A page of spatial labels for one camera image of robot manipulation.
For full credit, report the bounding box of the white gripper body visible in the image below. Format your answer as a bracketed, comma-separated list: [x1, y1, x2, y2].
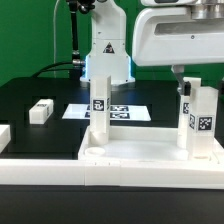
[132, 0, 224, 66]

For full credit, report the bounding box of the white left obstacle block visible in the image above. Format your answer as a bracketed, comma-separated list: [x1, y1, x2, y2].
[0, 125, 11, 153]

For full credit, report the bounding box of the black camera pole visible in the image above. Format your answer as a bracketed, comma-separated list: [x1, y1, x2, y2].
[66, 0, 95, 80]

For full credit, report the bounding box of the white front obstacle bar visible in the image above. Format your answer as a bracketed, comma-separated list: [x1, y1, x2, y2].
[0, 159, 224, 189]

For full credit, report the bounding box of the white desk tabletop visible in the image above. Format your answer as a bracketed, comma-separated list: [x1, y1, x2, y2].
[78, 126, 224, 189]

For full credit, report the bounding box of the white cable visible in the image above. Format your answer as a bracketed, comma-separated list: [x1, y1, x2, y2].
[53, 0, 62, 79]

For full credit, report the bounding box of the fiducial marker sheet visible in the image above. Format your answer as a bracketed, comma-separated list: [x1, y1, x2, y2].
[61, 103, 152, 122]

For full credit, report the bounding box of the black cable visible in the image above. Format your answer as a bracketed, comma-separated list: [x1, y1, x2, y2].
[31, 61, 83, 79]

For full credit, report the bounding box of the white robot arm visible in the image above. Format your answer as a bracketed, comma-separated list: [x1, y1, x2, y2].
[83, 0, 224, 96]

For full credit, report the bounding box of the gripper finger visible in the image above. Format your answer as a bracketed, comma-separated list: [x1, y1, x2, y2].
[171, 65, 191, 96]

